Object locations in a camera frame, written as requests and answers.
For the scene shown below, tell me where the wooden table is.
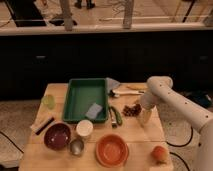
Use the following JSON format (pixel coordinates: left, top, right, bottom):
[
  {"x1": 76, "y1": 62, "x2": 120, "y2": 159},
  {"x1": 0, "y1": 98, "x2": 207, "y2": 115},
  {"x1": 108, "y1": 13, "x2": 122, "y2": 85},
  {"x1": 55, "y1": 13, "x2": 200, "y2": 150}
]
[{"x1": 18, "y1": 82, "x2": 175, "y2": 171}]

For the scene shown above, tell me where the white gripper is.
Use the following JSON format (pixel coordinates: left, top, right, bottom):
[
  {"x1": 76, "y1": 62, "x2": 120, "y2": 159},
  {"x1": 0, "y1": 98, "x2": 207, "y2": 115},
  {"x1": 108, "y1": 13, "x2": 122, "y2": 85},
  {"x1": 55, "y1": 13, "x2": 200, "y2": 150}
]
[{"x1": 139, "y1": 91, "x2": 159, "y2": 126}]

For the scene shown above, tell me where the dark red grape bunch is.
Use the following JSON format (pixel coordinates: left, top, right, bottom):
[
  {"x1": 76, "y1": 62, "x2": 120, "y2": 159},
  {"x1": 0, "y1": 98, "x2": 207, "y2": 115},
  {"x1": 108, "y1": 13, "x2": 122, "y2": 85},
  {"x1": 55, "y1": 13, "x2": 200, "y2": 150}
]
[{"x1": 122, "y1": 104, "x2": 142, "y2": 117}]

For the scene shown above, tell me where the orange red bowl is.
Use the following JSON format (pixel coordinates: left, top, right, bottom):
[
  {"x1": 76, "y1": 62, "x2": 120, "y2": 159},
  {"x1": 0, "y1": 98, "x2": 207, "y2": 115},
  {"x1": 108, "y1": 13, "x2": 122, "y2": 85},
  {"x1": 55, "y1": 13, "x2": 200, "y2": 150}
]
[{"x1": 95, "y1": 134, "x2": 129, "y2": 168}]

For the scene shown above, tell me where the peach apple fruit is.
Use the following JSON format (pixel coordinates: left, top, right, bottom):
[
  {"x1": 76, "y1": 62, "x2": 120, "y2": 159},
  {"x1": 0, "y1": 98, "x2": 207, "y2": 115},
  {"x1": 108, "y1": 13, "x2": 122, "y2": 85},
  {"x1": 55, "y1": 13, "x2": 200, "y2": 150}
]
[{"x1": 151, "y1": 146, "x2": 168, "y2": 163}]

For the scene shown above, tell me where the small metal cup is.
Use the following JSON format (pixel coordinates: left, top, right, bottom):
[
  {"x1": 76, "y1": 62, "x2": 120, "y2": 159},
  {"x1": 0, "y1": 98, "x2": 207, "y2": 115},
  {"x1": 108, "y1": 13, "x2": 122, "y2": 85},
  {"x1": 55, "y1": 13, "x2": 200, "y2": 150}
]
[{"x1": 69, "y1": 139, "x2": 84, "y2": 156}]

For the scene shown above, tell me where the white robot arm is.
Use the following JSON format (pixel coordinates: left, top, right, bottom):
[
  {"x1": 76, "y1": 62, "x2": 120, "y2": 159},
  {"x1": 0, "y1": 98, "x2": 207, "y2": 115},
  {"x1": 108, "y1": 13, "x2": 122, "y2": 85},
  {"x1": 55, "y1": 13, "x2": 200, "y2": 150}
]
[{"x1": 140, "y1": 76, "x2": 213, "y2": 171}]

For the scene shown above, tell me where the yellow banana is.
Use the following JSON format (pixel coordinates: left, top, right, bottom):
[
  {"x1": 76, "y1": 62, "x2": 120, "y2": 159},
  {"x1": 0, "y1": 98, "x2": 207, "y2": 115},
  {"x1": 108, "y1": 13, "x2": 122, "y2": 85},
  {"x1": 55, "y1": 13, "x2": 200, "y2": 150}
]
[{"x1": 127, "y1": 85, "x2": 147, "y2": 90}]

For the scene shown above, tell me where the blue sponge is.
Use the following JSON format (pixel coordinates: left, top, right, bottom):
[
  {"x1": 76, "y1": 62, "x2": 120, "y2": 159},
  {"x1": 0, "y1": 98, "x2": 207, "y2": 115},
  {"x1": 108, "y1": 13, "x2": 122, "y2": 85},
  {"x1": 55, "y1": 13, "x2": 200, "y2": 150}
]
[{"x1": 85, "y1": 103, "x2": 102, "y2": 119}]

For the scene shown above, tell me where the purple bowl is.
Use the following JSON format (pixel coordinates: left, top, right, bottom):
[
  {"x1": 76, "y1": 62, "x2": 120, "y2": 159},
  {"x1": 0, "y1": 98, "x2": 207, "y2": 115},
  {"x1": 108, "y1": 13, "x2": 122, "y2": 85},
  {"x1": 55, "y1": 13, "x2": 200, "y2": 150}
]
[{"x1": 44, "y1": 123, "x2": 71, "y2": 150}]

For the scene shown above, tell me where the white cup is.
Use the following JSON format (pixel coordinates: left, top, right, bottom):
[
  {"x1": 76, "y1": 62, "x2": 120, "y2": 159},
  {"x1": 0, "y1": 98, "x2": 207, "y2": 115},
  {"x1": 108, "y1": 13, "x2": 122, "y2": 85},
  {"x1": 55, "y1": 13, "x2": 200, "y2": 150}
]
[{"x1": 76, "y1": 120, "x2": 93, "y2": 139}]

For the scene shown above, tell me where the black floor cable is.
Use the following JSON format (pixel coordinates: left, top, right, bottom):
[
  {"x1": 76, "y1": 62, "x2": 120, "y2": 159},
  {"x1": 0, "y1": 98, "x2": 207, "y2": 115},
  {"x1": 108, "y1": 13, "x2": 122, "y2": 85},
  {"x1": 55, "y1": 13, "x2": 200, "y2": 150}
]
[{"x1": 166, "y1": 124, "x2": 196, "y2": 171}]

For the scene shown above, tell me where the green plastic tray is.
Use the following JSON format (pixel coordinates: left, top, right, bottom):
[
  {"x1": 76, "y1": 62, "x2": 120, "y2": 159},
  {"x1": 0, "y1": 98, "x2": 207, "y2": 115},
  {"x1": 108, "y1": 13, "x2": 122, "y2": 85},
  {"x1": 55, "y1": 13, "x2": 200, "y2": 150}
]
[{"x1": 62, "y1": 78, "x2": 108, "y2": 123}]

